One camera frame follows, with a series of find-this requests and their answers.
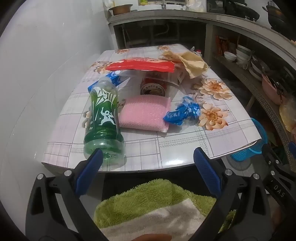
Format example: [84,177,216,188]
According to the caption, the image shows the white plastic bag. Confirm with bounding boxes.
[186,0,206,12]

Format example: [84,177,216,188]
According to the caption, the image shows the green plastic bottle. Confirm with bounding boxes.
[83,76,125,167]

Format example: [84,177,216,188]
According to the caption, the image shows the concrete kitchen counter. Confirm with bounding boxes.
[107,9,296,70]

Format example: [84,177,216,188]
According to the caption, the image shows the yellow cloth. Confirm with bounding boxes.
[161,50,210,79]

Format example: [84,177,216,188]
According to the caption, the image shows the red tin can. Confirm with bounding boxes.
[140,77,167,96]

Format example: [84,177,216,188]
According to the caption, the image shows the pink scouring sponge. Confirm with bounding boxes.
[118,95,172,133]

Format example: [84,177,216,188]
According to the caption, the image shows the green white fluffy garment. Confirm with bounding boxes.
[94,178,236,241]

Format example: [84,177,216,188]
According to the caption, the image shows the yellow plastic bag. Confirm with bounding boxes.
[279,97,296,135]

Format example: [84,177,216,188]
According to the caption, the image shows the blue toothpaste box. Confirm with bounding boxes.
[87,71,130,93]

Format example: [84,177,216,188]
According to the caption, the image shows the black wok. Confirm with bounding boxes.
[225,2,260,22]

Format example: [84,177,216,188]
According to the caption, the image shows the black cooking pot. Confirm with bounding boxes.
[262,1,293,29]

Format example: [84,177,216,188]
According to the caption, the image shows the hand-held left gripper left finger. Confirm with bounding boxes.
[25,148,109,241]

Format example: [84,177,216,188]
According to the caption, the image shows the white bowl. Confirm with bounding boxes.
[224,51,237,62]

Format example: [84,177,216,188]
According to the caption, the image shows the stack of plates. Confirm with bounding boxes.
[248,58,270,80]

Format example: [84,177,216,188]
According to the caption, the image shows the red snack packet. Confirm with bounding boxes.
[106,58,175,73]

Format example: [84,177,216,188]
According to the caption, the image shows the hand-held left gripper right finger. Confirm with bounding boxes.
[187,147,272,241]

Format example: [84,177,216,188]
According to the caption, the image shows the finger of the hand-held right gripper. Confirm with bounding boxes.
[261,142,296,182]

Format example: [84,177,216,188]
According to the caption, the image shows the pink plastic basin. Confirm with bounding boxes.
[261,74,287,105]

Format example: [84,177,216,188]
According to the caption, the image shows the brass metal bowl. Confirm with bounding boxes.
[108,5,133,16]

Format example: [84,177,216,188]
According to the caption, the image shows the stack of white bowls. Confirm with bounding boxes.
[236,45,251,67]

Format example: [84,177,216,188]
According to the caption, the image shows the red orange packets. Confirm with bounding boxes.
[215,36,232,54]

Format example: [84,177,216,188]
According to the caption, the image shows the clear plastic box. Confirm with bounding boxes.
[120,70,183,93]

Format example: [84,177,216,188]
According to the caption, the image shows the blue plastic basket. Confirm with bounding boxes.
[230,118,269,163]

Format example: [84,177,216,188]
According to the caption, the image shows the blue wrapper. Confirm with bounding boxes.
[163,96,201,126]

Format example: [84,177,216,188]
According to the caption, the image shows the black kitchen appliance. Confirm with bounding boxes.
[206,0,232,14]

